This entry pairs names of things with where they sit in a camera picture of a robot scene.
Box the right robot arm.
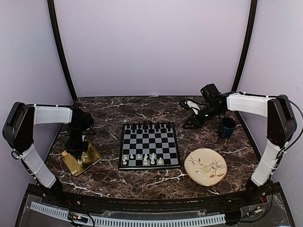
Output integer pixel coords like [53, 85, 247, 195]
[179, 84, 297, 187]

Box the dark blue mug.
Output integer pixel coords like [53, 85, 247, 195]
[218, 117, 236, 139]

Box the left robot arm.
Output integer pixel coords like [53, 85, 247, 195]
[2, 102, 93, 189]

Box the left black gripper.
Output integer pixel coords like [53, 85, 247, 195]
[64, 124, 89, 160]

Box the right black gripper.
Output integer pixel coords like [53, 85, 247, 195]
[183, 104, 224, 130]

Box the cream plate with bird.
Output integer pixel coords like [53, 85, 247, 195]
[184, 148, 228, 187]

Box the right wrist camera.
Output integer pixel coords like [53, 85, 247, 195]
[179, 100, 200, 115]

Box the white chess king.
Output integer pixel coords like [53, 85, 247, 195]
[143, 158, 148, 165]

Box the left black frame post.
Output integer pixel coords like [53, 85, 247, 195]
[47, 0, 78, 101]

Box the black frame post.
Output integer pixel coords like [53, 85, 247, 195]
[231, 0, 258, 92]
[47, 0, 78, 101]

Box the black grey chessboard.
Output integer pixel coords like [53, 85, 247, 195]
[118, 121, 181, 170]

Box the right black frame post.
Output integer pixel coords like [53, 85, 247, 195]
[231, 0, 258, 92]

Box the white slotted cable duct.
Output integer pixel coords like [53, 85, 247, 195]
[30, 202, 226, 227]

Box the gold square tray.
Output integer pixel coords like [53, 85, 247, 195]
[61, 139, 102, 176]

